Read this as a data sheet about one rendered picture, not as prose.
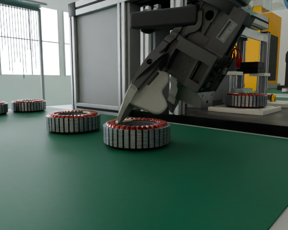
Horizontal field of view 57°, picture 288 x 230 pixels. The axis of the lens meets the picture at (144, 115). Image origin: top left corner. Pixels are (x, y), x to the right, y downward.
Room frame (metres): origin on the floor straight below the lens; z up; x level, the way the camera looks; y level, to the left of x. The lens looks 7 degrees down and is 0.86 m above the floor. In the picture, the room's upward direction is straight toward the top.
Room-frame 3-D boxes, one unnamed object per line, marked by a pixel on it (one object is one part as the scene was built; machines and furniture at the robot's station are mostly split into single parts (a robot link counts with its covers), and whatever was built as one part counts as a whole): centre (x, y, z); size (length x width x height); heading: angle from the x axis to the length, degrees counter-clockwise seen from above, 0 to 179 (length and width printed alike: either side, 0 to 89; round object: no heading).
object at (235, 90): (1.03, -0.34, 0.80); 0.08 x 0.05 x 0.06; 138
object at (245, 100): (0.75, -0.29, 0.80); 0.11 x 0.11 x 0.04
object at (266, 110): (0.75, -0.29, 0.78); 0.15 x 0.15 x 0.01; 48
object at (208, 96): (0.85, -0.18, 0.80); 0.08 x 0.05 x 0.06; 138
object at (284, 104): (0.93, -0.45, 0.78); 0.15 x 0.15 x 0.01; 48
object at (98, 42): (0.87, 0.15, 0.91); 0.28 x 0.03 x 0.32; 48
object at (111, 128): (0.44, 0.01, 0.77); 0.11 x 0.11 x 0.04
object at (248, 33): (0.91, -0.29, 1.03); 0.62 x 0.01 x 0.03; 138
